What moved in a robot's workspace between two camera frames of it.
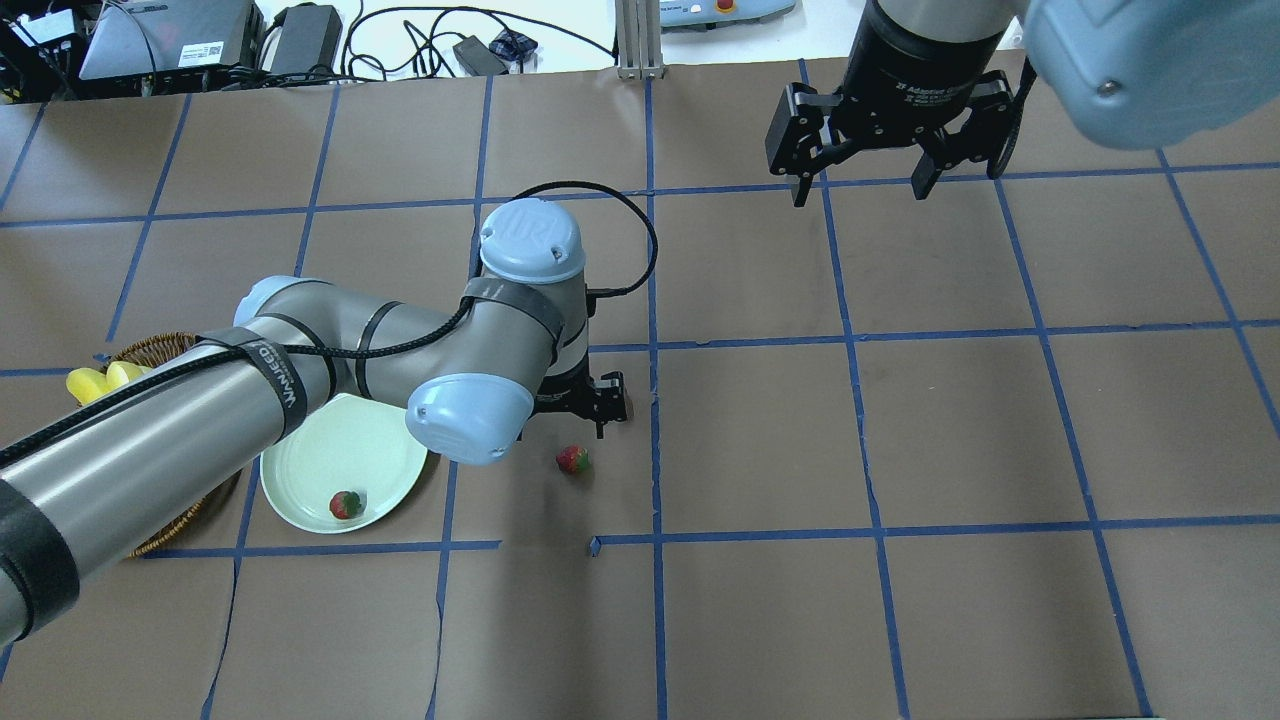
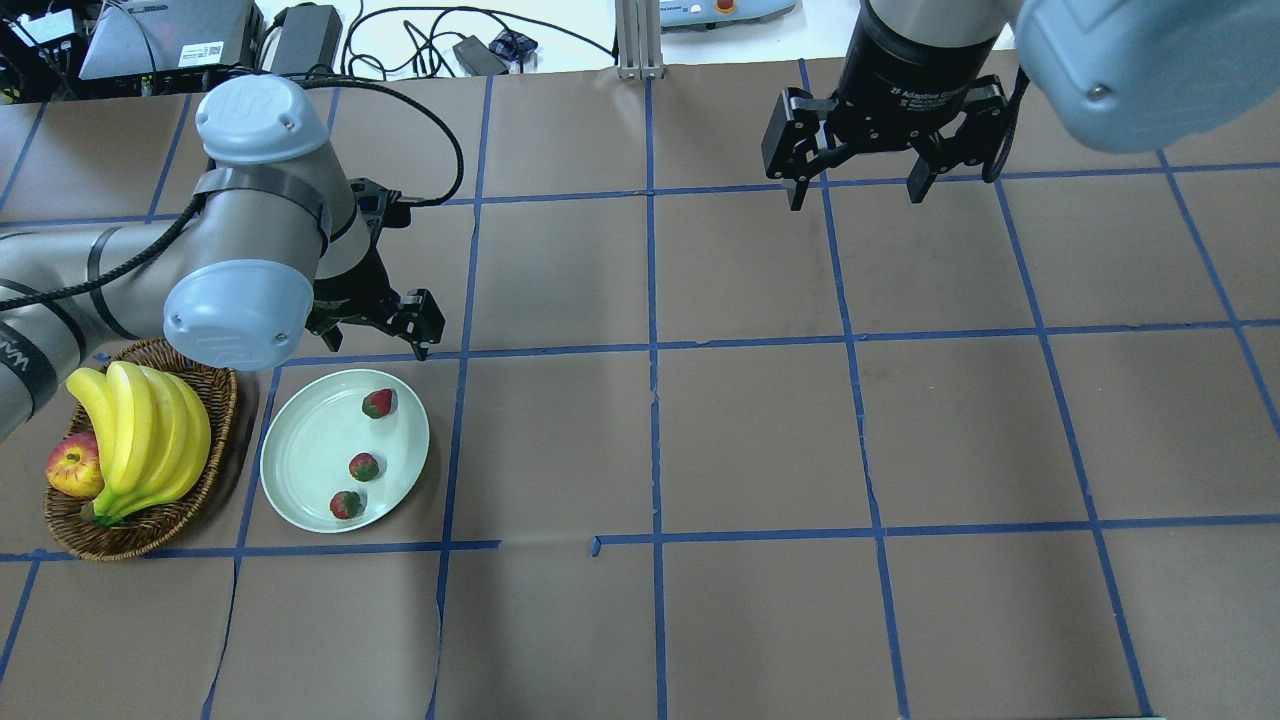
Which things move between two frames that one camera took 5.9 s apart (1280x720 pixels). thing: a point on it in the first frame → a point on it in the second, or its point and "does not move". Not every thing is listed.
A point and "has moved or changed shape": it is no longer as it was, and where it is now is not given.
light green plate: [351, 443] does not move
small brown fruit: [573, 460] has moved or changed shape
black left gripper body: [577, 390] → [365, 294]
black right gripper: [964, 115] does not move
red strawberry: [344, 504] does not move
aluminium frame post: [639, 36] does not move
